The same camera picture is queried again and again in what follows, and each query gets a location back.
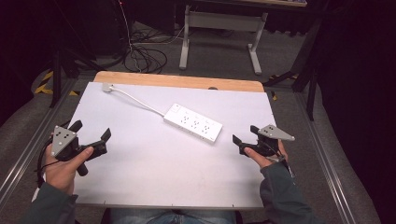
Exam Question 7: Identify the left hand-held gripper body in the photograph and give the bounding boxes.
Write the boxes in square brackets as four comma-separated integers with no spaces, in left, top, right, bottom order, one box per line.
[50,125,108,177]

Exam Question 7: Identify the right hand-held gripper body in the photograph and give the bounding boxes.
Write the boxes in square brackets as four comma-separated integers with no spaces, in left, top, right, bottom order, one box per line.
[238,124,296,159]

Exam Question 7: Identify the person's right hand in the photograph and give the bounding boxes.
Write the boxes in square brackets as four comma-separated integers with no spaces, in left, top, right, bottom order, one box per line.
[243,139,290,170]

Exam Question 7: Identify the person's left hand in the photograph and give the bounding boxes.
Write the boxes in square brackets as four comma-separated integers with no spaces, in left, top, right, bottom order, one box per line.
[44,143,95,196]

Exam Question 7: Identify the yellow black floor tape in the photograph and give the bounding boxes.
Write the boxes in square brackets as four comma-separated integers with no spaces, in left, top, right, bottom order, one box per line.
[33,70,80,97]

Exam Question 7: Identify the white power strip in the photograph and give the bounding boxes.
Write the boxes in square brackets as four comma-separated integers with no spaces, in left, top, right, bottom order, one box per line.
[163,103,224,145]

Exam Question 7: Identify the black tripod stand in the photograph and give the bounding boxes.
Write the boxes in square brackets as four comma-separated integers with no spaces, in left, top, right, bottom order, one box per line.
[49,0,106,109]

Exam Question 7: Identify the black metal stand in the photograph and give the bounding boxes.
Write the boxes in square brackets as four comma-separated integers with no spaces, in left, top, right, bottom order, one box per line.
[262,17,323,121]

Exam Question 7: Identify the white table board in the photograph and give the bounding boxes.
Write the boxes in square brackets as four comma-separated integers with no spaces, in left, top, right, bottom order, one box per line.
[32,81,277,210]

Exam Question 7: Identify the person's legs in jeans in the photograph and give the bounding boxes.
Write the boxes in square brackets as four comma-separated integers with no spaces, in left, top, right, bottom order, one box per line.
[107,207,238,224]

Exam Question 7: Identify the black curtain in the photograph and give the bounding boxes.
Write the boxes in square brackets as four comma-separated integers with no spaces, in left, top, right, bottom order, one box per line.
[314,0,396,224]

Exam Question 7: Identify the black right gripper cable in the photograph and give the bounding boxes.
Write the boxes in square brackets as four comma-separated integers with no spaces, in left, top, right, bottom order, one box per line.
[266,143,296,179]

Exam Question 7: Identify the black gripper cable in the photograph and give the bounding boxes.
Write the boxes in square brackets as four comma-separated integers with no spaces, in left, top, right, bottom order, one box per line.
[266,143,296,179]
[35,119,73,189]

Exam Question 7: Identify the aluminium rail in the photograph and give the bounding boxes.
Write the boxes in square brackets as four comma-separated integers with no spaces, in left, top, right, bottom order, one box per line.
[293,91,358,224]
[0,77,79,202]

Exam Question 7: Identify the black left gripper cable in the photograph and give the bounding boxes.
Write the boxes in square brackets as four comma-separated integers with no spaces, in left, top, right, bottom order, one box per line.
[35,119,73,189]

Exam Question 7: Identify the white power strip cable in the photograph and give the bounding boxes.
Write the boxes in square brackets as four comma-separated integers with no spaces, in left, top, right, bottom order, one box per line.
[110,85,166,119]

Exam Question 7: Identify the black floor cables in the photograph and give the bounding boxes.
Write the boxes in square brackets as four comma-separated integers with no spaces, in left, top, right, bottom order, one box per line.
[121,29,169,75]

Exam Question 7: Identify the thin white floor cable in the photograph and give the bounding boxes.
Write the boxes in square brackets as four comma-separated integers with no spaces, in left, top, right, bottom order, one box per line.
[118,0,189,73]

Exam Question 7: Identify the white metal desk frame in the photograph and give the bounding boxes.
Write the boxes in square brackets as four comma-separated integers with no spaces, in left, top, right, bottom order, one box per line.
[178,4,269,76]

